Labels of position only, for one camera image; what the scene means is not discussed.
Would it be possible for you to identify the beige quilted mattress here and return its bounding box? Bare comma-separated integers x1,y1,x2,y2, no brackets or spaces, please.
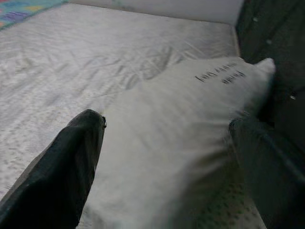
0,2,240,229

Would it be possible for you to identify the dark tufted headboard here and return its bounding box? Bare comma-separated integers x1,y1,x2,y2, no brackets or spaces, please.
234,0,305,153

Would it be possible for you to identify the beige pillow with small print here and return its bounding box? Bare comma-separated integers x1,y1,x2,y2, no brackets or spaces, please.
81,57,277,229

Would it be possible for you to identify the teal blanket with colourful shapes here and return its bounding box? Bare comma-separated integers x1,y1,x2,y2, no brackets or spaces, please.
0,0,69,31

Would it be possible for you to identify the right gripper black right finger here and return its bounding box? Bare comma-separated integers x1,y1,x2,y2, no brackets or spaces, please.
228,118,305,229

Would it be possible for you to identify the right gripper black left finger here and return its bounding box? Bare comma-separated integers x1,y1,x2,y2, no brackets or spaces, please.
0,109,107,229

